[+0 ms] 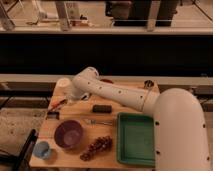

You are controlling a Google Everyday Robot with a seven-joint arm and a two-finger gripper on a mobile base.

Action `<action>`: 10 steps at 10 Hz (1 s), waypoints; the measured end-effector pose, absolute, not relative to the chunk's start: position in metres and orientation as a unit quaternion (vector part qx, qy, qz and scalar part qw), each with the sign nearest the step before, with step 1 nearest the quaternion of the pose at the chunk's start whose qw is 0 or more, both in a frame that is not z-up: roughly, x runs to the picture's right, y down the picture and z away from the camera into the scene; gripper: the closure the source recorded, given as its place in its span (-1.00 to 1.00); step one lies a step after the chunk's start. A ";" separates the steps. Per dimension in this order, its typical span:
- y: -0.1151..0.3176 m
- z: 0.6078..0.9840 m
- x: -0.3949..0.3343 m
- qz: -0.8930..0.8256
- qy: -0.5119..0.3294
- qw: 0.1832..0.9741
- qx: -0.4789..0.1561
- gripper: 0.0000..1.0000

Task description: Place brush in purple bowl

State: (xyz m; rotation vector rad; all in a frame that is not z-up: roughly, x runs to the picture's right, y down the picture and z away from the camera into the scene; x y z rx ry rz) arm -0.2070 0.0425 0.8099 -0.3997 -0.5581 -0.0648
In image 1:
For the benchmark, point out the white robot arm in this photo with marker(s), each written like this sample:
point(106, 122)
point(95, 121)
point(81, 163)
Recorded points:
point(180, 133)

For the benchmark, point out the red brown bowl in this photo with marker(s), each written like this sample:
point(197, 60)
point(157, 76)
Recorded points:
point(107, 81)

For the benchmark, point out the purple bowl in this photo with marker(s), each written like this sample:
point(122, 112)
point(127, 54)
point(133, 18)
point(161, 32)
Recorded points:
point(68, 134)

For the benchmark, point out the metal fork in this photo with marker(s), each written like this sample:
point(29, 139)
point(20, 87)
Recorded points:
point(89, 121)

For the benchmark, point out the small dark round object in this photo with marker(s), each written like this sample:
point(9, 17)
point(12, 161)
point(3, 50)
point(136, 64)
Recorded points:
point(148, 84)

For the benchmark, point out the white round cup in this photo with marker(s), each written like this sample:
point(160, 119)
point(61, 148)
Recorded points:
point(63, 83)

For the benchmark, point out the green plastic tray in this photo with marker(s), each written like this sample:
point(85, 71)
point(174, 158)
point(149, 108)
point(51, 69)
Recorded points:
point(135, 140)

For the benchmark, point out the bunch of dark grapes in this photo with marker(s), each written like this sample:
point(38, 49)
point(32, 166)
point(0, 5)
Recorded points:
point(98, 145)

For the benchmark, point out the small black square object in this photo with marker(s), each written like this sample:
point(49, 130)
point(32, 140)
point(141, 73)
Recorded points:
point(53, 115)

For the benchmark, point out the light blue cup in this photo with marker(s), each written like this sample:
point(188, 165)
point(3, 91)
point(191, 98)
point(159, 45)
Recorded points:
point(42, 150)

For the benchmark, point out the black chair frame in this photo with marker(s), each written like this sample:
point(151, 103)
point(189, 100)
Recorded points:
point(15, 161)

